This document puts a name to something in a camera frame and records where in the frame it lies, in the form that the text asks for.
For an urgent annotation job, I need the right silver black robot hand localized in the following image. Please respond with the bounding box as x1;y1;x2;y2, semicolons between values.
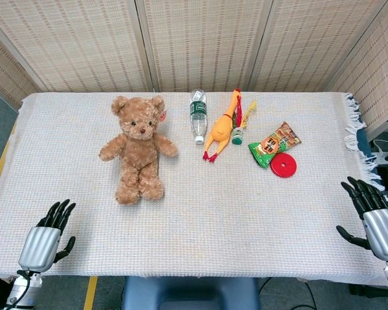
336;176;388;263

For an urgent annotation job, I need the woven bamboo screen panel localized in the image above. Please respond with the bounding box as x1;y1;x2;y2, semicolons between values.
325;0;388;134
248;0;388;94
0;25;42;98
0;0;153;94
135;0;274;93

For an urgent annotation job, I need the yellow rubber chicken toy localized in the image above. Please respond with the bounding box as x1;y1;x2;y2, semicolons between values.
202;88;244;163

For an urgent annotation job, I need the white waffle-weave tablecloth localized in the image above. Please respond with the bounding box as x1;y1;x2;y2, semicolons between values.
0;91;388;287

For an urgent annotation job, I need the green orange snack bag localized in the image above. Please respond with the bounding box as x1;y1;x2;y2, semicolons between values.
248;121;303;170

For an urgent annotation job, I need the clear plastic water bottle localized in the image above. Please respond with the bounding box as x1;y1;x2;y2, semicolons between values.
189;89;209;145

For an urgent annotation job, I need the green-base feather shuttlecock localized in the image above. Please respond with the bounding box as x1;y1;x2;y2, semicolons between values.
230;96;258;146

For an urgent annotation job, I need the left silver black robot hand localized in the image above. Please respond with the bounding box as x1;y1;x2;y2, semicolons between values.
17;199;77;271

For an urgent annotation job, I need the white plastic frame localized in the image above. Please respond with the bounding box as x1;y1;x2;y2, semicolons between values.
372;139;388;166

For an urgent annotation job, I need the red round disc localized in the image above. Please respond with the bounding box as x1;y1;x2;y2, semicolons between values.
270;152;299;178

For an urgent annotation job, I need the brown teddy bear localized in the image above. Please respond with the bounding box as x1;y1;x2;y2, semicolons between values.
98;94;179;205

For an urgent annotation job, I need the black floor cable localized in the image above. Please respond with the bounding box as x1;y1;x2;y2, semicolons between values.
260;280;314;310

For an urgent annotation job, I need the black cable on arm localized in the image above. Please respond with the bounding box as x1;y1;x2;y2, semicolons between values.
6;269;33;307

